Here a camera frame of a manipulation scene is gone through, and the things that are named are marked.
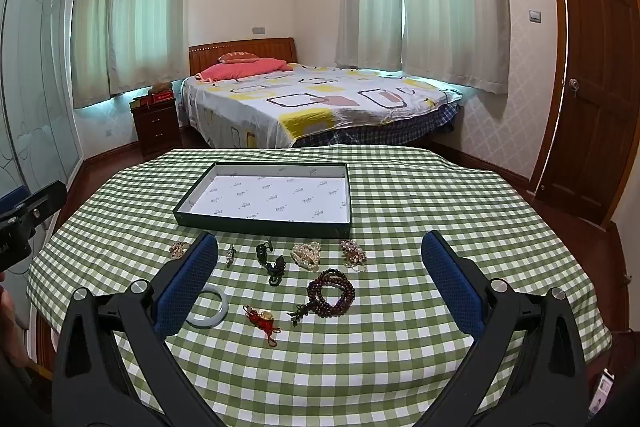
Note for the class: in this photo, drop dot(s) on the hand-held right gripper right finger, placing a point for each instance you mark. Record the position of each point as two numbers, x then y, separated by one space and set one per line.
452 287

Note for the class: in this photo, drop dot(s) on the red cushion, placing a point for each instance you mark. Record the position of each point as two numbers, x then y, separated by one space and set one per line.
239 57

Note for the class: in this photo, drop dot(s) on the small dangling charm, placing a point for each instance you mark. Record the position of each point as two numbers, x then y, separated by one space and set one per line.
230 254

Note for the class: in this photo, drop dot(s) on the black tassel pendant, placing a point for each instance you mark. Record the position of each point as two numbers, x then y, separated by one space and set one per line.
277 267

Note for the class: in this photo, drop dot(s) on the white tray box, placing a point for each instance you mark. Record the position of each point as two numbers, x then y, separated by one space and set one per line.
260 202

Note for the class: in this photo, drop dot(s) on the green checkered tablecloth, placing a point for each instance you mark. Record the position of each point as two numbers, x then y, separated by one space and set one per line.
350 367

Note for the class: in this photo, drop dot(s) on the wall light switch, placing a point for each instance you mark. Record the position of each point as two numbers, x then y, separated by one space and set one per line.
535 15

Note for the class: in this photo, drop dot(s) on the red knot charm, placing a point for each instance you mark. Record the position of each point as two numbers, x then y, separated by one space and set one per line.
260 318

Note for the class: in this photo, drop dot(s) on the pink pillow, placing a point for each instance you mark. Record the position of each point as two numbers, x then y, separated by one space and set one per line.
245 69

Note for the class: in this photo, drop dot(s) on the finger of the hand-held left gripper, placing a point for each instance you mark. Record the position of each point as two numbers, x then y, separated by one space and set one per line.
45 202

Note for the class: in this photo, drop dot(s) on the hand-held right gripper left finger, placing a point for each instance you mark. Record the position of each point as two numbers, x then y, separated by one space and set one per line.
187 287

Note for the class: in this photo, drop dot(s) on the blue plaid blanket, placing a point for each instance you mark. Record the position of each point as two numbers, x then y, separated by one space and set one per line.
390 127

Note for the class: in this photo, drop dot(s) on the person's left hand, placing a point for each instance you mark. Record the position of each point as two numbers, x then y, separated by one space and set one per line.
12 327

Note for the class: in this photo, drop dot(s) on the dark wooden nightstand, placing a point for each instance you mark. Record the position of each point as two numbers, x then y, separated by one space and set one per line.
156 127

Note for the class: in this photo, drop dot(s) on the glass door wardrobe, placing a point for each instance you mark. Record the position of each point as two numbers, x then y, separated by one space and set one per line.
35 82

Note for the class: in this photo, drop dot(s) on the white jade bangle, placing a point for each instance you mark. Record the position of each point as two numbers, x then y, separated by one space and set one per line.
222 302

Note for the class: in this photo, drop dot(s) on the white patterned bedsheet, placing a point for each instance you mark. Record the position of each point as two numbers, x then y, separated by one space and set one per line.
310 102

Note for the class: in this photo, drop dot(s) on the red box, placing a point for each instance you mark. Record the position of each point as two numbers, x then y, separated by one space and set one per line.
159 97

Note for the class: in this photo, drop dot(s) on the wooden bed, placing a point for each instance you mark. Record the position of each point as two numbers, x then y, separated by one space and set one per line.
240 49

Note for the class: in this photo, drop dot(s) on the brown wooden door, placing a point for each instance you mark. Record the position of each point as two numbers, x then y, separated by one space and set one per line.
585 82

